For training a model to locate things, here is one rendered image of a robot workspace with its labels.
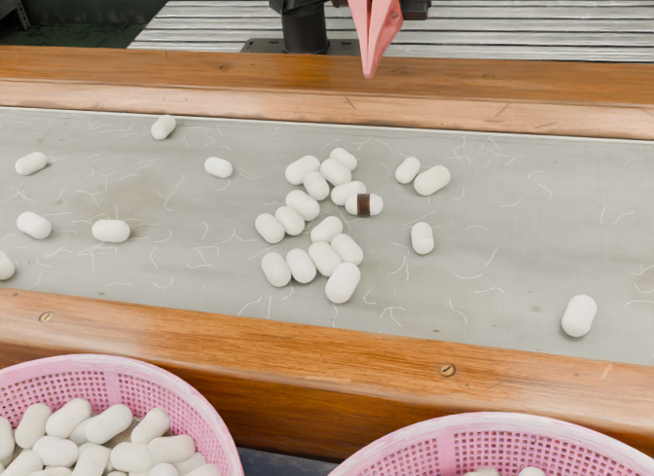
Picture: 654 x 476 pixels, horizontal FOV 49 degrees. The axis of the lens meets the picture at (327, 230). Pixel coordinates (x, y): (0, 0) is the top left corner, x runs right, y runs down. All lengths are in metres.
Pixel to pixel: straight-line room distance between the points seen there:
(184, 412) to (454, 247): 0.26
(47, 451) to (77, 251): 0.21
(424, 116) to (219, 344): 0.36
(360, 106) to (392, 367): 0.36
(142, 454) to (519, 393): 0.25
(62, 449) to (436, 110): 0.48
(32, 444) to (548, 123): 0.54
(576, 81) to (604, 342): 0.34
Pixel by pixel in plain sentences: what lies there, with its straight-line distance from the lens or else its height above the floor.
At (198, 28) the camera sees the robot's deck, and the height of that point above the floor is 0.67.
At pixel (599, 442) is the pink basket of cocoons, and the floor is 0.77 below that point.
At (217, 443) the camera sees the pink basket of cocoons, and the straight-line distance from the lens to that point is 0.48.
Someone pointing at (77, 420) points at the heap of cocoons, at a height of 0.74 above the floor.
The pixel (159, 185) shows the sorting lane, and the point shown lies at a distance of 0.73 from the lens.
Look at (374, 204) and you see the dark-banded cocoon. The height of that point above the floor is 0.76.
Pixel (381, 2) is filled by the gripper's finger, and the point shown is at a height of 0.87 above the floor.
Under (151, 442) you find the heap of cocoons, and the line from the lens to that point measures 0.51.
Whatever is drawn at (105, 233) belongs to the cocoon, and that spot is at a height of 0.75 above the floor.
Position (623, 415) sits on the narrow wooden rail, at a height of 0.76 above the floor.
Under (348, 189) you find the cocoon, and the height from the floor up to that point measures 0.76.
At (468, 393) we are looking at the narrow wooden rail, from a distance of 0.48.
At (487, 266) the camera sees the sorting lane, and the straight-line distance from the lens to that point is 0.60.
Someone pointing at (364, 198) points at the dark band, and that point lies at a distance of 0.63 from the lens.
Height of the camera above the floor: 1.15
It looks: 40 degrees down
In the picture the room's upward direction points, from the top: 7 degrees counter-clockwise
